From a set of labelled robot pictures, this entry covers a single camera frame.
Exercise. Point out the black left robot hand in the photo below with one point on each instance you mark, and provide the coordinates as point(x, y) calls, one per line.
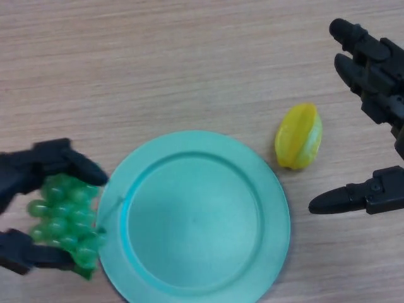
point(28, 167)

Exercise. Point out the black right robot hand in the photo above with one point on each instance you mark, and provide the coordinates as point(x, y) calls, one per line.
point(375, 69)

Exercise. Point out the green grape bunch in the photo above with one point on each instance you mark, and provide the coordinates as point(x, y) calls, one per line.
point(63, 217)

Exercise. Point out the teal round plate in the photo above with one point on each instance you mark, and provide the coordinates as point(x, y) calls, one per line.
point(195, 221)

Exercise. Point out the yellow starfruit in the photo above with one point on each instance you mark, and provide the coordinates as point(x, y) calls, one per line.
point(293, 139)

